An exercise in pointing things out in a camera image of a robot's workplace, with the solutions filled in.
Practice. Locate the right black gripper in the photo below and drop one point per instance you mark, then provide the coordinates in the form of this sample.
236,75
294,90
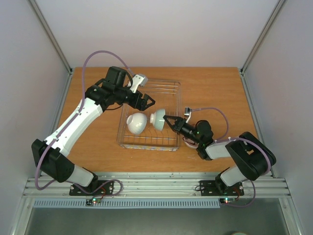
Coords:
178,125

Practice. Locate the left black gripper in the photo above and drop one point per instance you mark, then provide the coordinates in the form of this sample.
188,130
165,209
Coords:
142,106

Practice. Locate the teal patterned bowl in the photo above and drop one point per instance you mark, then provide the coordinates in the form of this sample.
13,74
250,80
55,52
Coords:
156,119

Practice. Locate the white ceramic bowl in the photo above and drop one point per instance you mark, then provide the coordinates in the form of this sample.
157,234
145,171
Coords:
136,123

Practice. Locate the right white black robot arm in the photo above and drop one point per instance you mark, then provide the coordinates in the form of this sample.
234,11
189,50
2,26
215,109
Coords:
252,158

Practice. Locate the right small circuit board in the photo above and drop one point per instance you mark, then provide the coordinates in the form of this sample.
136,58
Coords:
227,200

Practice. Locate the small circuit board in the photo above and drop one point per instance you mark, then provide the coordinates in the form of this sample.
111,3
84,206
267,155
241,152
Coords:
227,200
93,201

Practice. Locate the left small circuit board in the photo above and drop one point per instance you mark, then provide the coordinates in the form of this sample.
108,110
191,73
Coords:
93,201

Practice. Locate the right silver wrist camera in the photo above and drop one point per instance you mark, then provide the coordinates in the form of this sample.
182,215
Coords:
187,113

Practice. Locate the aluminium rail base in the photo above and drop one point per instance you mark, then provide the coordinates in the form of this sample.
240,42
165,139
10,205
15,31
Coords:
166,185

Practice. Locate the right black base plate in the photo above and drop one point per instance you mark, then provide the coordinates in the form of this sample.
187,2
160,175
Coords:
208,188

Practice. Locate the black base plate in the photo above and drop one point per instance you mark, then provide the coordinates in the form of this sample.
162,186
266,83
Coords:
208,188
97,187

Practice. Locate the right aluminium frame post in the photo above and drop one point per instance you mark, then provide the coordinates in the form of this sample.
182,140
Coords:
264,32

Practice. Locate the aluminium frame post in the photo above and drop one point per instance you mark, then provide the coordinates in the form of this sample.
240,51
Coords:
36,9
264,32

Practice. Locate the grey slotted cable duct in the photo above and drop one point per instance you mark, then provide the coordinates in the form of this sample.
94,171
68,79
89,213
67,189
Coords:
111,203

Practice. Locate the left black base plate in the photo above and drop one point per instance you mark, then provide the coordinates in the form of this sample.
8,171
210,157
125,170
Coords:
97,187

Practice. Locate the left aluminium frame post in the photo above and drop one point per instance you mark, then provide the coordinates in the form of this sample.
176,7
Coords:
36,9

